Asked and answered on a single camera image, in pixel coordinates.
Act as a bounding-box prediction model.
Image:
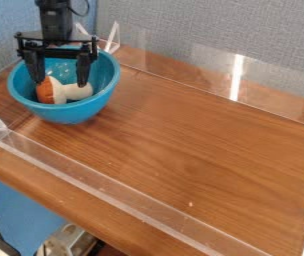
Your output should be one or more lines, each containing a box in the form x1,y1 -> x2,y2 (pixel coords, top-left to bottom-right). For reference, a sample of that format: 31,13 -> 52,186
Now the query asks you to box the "clear acrylic corner bracket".
75,22 -> 122,54

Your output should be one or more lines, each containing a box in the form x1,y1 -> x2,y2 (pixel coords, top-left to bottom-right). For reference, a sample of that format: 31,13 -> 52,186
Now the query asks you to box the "clear acrylic barrier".
0,119 -> 271,256
116,23 -> 304,124

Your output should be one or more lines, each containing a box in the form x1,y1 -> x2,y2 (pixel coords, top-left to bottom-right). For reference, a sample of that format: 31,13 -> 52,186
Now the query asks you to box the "clear acrylic barrier front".
0,119 -> 271,256

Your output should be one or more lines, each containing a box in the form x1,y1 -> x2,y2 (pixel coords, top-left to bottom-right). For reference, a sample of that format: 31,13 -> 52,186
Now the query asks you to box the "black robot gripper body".
15,0 -> 97,62

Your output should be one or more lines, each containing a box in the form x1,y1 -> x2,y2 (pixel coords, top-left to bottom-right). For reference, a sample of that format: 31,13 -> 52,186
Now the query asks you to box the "clear acrylic barrier back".
116,23 -> 304,124

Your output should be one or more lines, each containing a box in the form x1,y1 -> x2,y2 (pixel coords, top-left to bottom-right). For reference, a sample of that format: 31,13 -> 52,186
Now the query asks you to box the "white device under table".
35,223 -> 99,256

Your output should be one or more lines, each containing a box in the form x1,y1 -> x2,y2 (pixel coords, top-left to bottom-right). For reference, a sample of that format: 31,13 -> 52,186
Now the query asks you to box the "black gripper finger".
24,50 -> 45,84
76,53 -> 91,88

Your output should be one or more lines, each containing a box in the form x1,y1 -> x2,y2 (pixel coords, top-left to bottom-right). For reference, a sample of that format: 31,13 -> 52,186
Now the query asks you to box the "blue bowl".
7,50 -> 120,124

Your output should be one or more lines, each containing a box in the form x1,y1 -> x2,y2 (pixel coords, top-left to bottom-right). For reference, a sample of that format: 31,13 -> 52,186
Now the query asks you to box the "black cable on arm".
67,0 -> 92,18

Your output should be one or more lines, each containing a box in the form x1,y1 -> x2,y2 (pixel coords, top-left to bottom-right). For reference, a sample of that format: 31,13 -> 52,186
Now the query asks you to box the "brown and white toy mushroom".
36,76 -> 93,104

